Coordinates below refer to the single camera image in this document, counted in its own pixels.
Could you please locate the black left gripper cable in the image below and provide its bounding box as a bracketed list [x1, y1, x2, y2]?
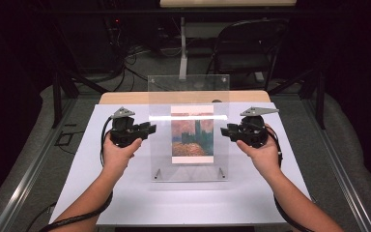
[38, 115, 115, 232]

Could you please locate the white desk leg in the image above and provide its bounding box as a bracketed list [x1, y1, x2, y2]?
[178, 16, 189, 81]

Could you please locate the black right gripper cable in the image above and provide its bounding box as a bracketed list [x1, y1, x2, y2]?
[265, 123, 317, 232]

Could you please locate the black floor cable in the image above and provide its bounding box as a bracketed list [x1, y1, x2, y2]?
[24, 201, 58, 232]

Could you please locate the tangle of floor cables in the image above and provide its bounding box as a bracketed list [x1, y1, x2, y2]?
[108, 43, 172, 93]

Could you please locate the black metal stand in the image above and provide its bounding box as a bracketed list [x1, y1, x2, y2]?
[51, 18, 109, 130]
[268, 68, 327, 131]

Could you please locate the colourful painting print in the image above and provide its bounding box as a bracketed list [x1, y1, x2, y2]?
[170, 104, 215, 165]

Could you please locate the person's right hand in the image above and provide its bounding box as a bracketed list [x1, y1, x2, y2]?
[235, 125, 283, 180]

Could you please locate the black equipment rack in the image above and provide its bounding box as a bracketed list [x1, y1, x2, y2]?
[100, 0, 162, 71]

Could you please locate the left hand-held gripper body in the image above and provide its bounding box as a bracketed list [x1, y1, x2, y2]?
[109, 106, 143, 149]

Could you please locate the aluminium floor rail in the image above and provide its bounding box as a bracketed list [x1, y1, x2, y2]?
[301, 96, 371, 232]
[0, 96, 79, 232]

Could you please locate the clear acrylic picture frame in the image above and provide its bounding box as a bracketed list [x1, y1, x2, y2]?
[147, 73, 231, 184]

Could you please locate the person's left hand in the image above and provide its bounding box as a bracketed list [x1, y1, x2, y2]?
[101, 130, 144, 177]

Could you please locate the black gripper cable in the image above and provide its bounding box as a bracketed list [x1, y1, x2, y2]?
[265, 123, 317, 232]
[38, 115, 115, 232]

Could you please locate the black square floor bracket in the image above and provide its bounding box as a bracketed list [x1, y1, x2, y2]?
[53, 130, 85, 148]

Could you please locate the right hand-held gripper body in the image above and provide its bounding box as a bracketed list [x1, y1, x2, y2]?
[236, 106, 280, 150]

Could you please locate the white board sheet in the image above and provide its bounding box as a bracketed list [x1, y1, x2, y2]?
[48, 101, 313, 227]

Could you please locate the pale background desk top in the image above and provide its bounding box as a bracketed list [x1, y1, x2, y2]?
[158, 0, 300, 9]

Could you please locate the black folding chair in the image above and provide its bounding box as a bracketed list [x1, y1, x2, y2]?
[203, 17, 292, 92]

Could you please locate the light wooden table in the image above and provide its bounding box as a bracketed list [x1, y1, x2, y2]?
[98, 89, 271, 105]

